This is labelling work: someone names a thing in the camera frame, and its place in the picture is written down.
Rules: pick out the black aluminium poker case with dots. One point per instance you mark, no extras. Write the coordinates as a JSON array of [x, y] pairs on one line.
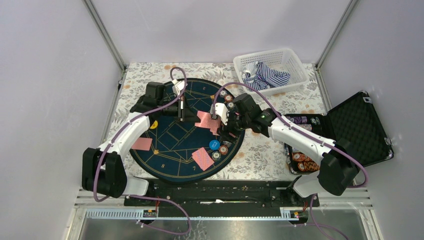
[[356, 121]]

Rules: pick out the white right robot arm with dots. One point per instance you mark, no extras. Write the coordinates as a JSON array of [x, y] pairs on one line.
[[337, 169]]

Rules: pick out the grey chip stack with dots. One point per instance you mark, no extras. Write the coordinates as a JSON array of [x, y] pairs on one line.
[[228, 144], [222, 93]]

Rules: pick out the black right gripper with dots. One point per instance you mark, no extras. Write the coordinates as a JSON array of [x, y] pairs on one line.
[[226, 129]]

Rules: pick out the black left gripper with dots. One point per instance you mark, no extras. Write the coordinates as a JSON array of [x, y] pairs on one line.
[[190, 116]]

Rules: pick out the yellow big blind button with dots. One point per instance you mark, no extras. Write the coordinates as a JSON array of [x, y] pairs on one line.
[[154, 125]]

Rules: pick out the red card bottom seat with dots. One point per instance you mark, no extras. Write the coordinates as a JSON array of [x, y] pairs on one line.
[[202, 158]]

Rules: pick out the round dark blue poker mat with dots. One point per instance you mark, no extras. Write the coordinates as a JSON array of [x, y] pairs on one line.
[[169, 157]]

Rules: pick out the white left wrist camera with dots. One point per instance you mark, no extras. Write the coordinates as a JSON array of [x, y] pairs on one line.
[[178, 86]]

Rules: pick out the red chip stack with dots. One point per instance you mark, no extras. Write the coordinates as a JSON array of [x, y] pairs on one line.
[[228, 98], [223, 149]]

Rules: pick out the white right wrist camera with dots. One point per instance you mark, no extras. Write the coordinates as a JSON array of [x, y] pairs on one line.
[[220, 111]]

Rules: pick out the red chips in case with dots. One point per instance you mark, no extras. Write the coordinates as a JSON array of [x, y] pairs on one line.
[[304, 163]]

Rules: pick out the red card seat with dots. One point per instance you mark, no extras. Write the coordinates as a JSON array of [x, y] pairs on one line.
[[207, 122], [142, 144], [202, 158]]

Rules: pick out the blue small blind button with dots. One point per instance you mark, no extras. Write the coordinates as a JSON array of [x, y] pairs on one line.
[[214, 145]]

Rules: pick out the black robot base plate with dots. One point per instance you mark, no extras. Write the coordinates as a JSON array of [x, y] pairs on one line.
[[223, 199]]

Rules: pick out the floral tablecloth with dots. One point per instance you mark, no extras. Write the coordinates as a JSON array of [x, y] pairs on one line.
[[258, 158]]

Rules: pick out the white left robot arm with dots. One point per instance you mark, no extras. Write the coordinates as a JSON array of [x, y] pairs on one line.
[[103, 171]]

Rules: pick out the green blue 50 chip stack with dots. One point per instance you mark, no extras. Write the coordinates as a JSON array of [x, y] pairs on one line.
[[216, 156]]

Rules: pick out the red playing card deck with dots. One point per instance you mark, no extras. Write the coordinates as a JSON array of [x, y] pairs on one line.
[[180, 108]]

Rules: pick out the blue white striped cloth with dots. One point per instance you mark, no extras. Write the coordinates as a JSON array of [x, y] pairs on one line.
[[260, 76]]

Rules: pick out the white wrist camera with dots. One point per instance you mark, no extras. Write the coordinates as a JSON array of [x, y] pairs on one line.
[[220, 111], [178, 86]]

